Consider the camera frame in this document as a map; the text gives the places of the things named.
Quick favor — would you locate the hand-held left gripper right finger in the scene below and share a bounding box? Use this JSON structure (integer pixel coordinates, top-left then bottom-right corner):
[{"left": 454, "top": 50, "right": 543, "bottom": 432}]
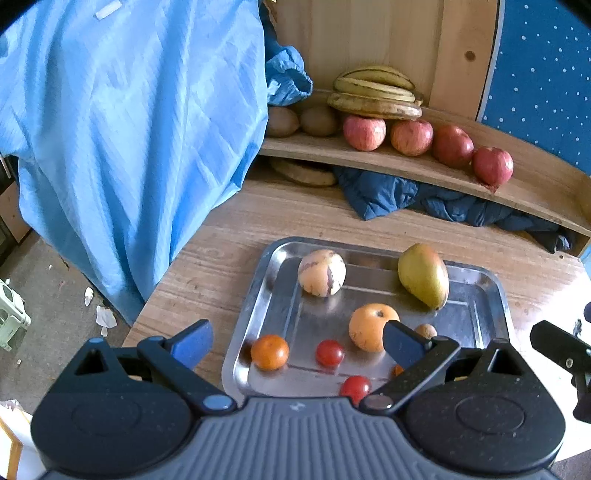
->
[{"left": 359, "top": 320, "right": 532, "bottom": 414}]

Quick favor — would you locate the pine wooden board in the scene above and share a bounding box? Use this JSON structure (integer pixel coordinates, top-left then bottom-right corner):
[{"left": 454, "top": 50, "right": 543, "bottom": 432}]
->
[{"left": 272, "top": 0, "right": 502, "bottom": 123}]

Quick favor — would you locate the metal tray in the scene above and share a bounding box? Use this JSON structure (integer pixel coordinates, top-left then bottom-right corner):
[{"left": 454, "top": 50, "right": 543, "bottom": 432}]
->
[{"left": 222, "top": 237, "right": 511, "bottom": 407}]

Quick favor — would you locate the pale orange fruit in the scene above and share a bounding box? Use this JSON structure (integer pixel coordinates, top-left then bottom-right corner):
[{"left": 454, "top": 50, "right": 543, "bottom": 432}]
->
[{"left": 348, "top": 303, "right": 400, "bottom": 354}]

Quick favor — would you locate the yellow banana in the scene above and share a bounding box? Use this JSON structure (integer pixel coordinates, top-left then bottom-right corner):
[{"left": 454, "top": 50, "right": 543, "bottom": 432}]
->
[
  {"left": 335, "top": 87, "right": 417, "bottom": 104},
  {"left": 336, "top": 65, "right": 415, "bottom": 90},
  {"left": 333, "top": 78, "right": 416, "bottom": 97}
]

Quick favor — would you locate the dark blue cloth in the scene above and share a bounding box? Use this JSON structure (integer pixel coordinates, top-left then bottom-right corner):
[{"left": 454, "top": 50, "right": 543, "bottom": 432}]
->
[{"left": 333, "top": 165, "right": 578, "bottom": 252}]

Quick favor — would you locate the red apple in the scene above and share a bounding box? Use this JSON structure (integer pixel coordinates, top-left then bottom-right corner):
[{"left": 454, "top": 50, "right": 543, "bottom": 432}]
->
[
  {"left": 433, "top": 124, "right": 475, "bottom": 168},
  {"left": 391, "top": 119, "right": 434, "bottom": 156},
  {"left": 343, "top": 115, "right": 387, "bottom": 152},
  {"left": 472, "top": 147, "right": 514, "bottom": 185}
]

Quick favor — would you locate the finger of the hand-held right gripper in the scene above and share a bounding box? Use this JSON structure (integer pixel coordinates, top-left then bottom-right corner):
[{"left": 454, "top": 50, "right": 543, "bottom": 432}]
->
[{"left": 529, "top": 320, "right": 587, "bottom": 368}]

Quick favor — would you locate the brown spotted banana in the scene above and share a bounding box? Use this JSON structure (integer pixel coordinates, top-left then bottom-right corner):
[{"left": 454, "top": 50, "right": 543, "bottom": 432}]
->
[{"left": 328, "top": 92, "right": 423, "bottom": 121}]

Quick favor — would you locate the wooden desk shelf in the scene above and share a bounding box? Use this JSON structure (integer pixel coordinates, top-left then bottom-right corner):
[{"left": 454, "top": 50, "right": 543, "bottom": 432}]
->
[{"left": 259, "top": 90, "right": 591, "bottom": 257}]

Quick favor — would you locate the blue elastic cuff sleeve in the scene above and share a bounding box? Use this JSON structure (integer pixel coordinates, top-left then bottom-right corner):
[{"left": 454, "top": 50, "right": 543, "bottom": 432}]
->
[{"left": 265, "top": 45, "right": 314, "bottom": 107}]

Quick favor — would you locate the light blue garment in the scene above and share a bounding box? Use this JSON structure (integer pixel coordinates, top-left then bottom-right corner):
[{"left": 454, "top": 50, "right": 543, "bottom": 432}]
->
[{"left": 0, "top": 0, "right": 271, "bottom": 326}]

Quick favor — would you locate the brown cardboard box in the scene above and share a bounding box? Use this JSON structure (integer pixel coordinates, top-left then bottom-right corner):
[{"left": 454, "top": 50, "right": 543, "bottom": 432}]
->
[{"left": 0, "top": 154, "right": 35, "bottom": 266}]

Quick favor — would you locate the blue white-dotted cloth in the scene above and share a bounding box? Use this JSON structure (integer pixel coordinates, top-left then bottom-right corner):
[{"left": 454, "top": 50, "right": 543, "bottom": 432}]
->
[{"left": 478, "top": 0, "right": 591, "bottom": 174}]

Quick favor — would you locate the striped pepino melon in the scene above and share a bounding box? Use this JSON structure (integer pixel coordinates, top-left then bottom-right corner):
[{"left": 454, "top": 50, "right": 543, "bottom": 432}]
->
[{"left": 298, "top": 249, "right": 346, "bottom": 298}]

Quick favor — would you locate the brown kiwi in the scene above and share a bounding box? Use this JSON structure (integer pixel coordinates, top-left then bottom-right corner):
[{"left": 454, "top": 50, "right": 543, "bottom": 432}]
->
[
  {"left": 267, "top": 106, "right": 300, "bottom": 138},
  {"left": 299, "top": 105, "right": 339, "bottom": 137}
]

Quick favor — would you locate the green yellow mango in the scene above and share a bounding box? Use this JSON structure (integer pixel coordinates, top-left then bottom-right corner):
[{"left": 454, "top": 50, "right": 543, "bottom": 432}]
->
[{"left": 398, "top": 244, "right": 450, "bottom": 311}]

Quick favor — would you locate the green plastic stool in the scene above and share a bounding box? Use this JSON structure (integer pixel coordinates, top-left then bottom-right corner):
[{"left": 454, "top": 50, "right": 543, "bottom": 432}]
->
[{"left": 0, "top": 279, "right": 32, "bottom": 352}]

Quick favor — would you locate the yellow edged white box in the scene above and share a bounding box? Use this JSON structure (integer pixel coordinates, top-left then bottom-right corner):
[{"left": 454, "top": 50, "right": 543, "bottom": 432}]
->
[{"left": 0, "top": 399, "right": 37, "bottom": 480}]

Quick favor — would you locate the red cherry tomato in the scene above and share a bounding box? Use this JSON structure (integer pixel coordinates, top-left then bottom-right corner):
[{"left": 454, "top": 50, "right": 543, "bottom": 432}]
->
[
  {"left": 316, "top": 340, "right": 345, "bottom": 367},
  {"left": 340, "top": 375, "right": 372, "bottom": 407}
]

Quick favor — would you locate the tan flat round bread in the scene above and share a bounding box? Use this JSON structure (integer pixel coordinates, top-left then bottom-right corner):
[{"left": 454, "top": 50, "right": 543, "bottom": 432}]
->
[{"left": 270, "top": 158, "right": 337, "bottom": 186}]

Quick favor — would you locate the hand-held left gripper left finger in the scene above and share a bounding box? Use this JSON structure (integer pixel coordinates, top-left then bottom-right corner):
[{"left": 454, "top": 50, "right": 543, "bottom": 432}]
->
[{"left": 69, "top": 319, "right": 237, "bottom": 414}]

